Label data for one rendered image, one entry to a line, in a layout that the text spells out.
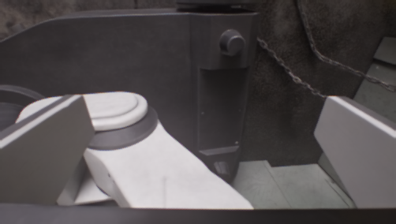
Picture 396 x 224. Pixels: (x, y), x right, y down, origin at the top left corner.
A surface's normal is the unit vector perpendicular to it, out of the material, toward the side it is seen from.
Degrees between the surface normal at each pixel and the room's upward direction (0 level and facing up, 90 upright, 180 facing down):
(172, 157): 90
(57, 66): 0
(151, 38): 0
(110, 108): 90
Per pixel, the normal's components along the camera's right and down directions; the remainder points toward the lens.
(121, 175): 0.00, -0.85
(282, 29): 0.18, 0.51
